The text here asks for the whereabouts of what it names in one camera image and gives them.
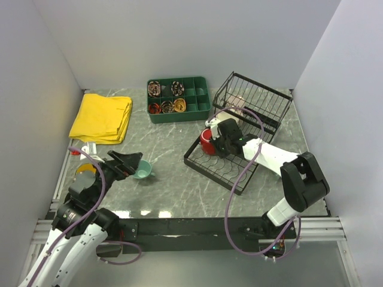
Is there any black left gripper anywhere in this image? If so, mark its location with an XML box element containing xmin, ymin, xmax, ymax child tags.
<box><xmin>90</xmin><ymin>149</ymin><xmax>142</xmax><ymax>207</ymax></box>

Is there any teal cup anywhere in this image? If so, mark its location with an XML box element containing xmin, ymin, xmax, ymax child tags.
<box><xmin>132</xmin><ymin>160</ymin><xmax>156</xmax><ymax>179</ymax></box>

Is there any red mug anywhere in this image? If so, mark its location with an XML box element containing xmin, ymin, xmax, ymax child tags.
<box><xmin>199</xmin><ymin>129</ymin><xmax>215</xmax><ymax>155</ymax></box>

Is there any white mug green inside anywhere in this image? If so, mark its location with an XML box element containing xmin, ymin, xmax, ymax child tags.
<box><xmin>216</xmin><ymin>111</ymin><xmax>242</xmax><ymax>126</ymax></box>

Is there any pink speckled mug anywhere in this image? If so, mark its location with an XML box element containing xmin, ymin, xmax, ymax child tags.
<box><xmin>225</xmin><ymin>95</ymin><xmax>245</xmax><ymax>114</ymax></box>

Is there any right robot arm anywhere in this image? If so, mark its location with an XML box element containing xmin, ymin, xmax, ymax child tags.
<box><xmin>205</xmin><ymin>118</ymin><xmax>330</xmax><ymax>238</ymax></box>

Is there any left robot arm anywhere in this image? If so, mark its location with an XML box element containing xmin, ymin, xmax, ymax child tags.
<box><xmin>20</xmin><ymin>151</ymin><xmax>142</xmax><ymax>286</ymax></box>

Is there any yellow mug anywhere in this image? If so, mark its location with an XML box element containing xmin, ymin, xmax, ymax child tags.
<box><xmin>74</xmin><ymin>163</ymin><xmax>97</xmax><ymax>181</ymax></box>

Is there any yellow folded cloth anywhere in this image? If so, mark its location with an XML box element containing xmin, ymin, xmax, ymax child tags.
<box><xmin>69</xmin><ymin>93</ymin><xmax>132</xmax><ymax>145</ymax></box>

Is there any orange black rolled tie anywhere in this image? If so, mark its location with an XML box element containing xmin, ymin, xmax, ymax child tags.
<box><xmin>148</xmin><ymin>103</ymin><xmax>162</xmax><ymax>114</ymax></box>

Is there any yellow rolled tie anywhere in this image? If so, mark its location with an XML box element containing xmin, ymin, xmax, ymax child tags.
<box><xmin>173</xmin><ymin>98</ymin><xmax>187</xmax><ymax>112</ymax></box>

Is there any green compartment tray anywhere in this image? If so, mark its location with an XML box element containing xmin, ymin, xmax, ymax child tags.
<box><xmin>147</xmin><ymin>76</ymin><xmax>212</xmax><ymax>124</ymax></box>

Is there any brown black rolled tie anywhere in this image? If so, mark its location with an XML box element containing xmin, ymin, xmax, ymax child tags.
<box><xmin>161</xmin><ymin>100</ymin><xmax>174</xmax><ymax>114</ymax></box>

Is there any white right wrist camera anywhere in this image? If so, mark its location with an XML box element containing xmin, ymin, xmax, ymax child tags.
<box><xmin>205</xmin><ymin>117</ymin><xmax>221</xmax><ymax>140</ymax></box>

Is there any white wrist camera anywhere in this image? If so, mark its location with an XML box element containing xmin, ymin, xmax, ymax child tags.
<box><xmin>205</xmin><ymin>117</ymin><xmax>221</xmax><ymax>140</ymax></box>
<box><xmin>69</xmin><ymin>142</ymin><xmax>105</xmax><ymax>163</ymax></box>

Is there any black wire dish rack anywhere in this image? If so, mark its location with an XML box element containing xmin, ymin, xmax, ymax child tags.
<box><xmin>184</xmin><ymin>72</ymin><xmax>293</xmax><ymax>195</ymax></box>

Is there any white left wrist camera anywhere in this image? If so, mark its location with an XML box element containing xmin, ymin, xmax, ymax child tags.
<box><xmin>69</xmin><ymin>142</ymin><xmax>105</xmax><ymax>163</ymax></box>

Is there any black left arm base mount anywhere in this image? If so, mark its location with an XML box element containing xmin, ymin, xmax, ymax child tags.
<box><xmin>96</xmin><ymin>219</ymin><xmax>138</xmax><ymax>258</ymax></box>

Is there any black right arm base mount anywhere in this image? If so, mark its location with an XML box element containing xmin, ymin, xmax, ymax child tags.
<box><xmin>238</xmin><ymin>214</ymin><xmax>297</xmax><ymax>240</ymax></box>

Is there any black table front rail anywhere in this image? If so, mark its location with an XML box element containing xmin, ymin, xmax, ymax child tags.
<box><xmin>130</xmin><ymin>217</ymin><xmax>273</xmax><ymax>252</ymax></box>

